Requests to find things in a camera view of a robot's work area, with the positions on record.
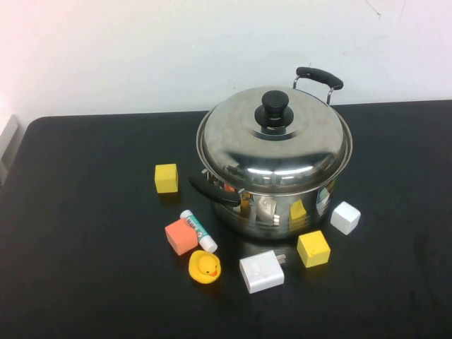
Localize yellow rubber duck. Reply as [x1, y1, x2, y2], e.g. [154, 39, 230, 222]
[187, 249, 222, 285]

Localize white glue stick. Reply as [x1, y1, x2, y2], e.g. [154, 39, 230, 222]
[179, 209, 218, 254]

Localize white plug charger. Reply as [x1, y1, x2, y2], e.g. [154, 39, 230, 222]
[239, 249, 287, 295]

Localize grey wall trunking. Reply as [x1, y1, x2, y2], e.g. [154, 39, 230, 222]
[0, 114, 20, 184]

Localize stainless steel pot black handles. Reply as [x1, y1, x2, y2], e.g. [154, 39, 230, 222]
[188, 66, 354, 242]

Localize orange foam cube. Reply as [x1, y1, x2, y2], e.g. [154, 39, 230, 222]
[164, 218, 199, 256]

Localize steel lid with black knob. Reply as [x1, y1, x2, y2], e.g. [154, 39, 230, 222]
[196, 86, 354, 195]

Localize white foam cube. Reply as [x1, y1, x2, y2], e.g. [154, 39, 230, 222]
[330, 201, 362, 237]

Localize yellow foam cube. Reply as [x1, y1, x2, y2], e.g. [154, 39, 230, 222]
[154, 162, 179, 194]
[296, 230, 331, 268]

